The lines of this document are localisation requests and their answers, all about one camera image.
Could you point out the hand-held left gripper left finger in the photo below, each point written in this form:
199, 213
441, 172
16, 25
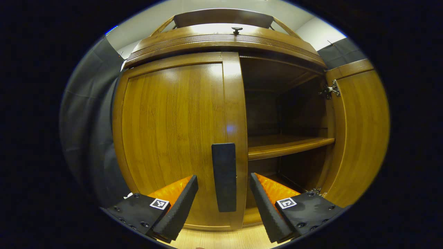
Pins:
180, 211

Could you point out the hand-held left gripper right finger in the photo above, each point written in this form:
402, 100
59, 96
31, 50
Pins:
266, 211

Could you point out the wooden shoe cabinet door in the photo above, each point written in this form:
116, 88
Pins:
166, 131
360, 131

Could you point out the wooden double-door shoe cabinet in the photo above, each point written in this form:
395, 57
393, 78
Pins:
193, 36

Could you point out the metal door hinge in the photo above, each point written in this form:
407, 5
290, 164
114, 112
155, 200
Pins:
331, 90
315, 191

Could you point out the wooden inner shelf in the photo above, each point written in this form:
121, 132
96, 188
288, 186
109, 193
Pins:
283, 145

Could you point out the black drawer knob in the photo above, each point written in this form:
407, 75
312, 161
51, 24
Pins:
237, 30

